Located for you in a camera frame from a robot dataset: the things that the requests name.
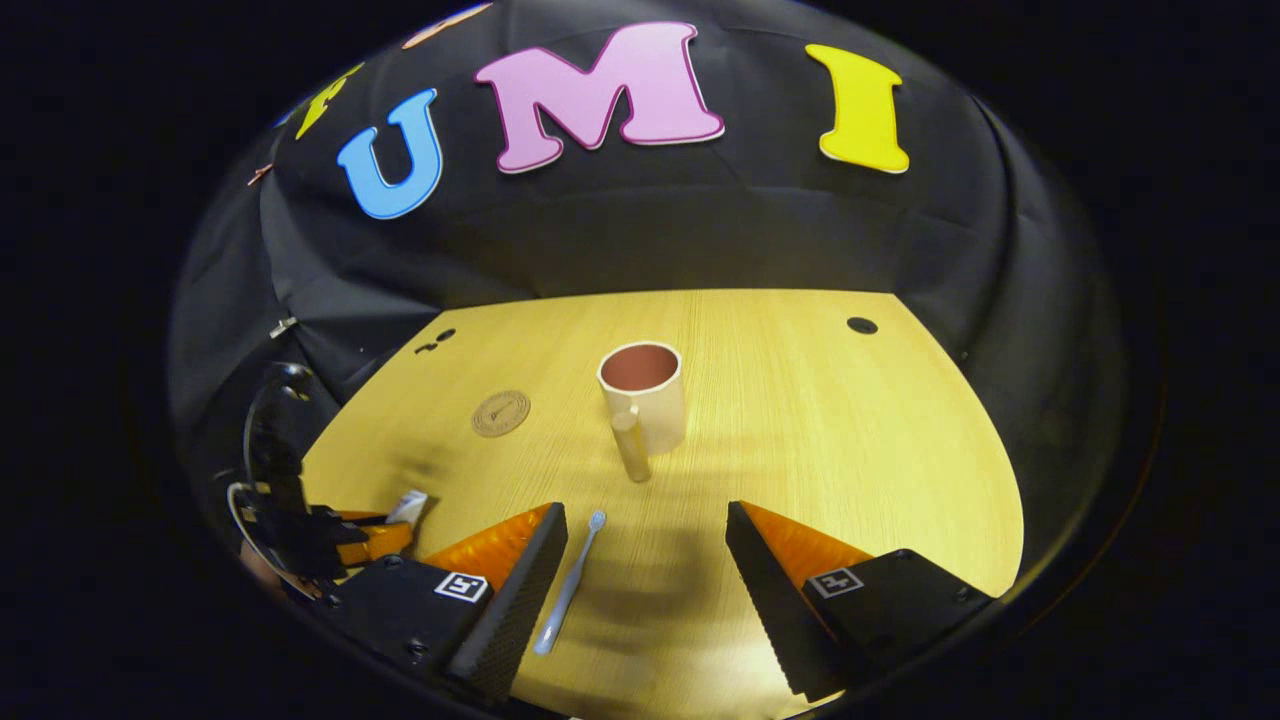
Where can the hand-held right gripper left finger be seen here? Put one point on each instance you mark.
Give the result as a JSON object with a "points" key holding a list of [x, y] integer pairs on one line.
{"points": [[520, 610]]}

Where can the red cloth clip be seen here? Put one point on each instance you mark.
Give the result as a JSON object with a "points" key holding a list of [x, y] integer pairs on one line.
{"points": [[260, 173]]}

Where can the white cloth clip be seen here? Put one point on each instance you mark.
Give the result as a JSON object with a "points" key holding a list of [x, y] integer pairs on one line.
{"points": [[283, 326]]}

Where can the light blue toothbrush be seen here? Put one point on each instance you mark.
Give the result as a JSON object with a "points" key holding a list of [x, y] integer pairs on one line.
{"points": [[568, 585]]}

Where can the white toothpaste tube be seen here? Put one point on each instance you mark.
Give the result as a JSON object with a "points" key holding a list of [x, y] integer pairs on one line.
{"points": [[408, 506]]}

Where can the beige cup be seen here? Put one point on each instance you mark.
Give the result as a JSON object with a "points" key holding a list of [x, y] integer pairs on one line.
{"points": [[655, 405]]}

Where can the round wooden coaster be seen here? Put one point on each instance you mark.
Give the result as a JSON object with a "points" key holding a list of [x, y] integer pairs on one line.
{"points": [[501, 413]]}

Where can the wooden desktop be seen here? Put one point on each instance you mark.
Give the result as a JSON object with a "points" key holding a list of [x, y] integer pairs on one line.
{"points": [[850, 450]]}

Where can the black backdrop cloth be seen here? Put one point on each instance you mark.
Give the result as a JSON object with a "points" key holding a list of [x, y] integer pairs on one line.
{"points": [[700, 220]]}

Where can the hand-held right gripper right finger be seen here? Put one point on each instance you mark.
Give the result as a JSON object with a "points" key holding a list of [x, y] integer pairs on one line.
{"points": [[775, 610]]}

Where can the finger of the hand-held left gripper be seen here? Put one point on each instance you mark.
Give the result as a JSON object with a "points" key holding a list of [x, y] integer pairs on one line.
{"points": [[380, 543], [365, 516]]}

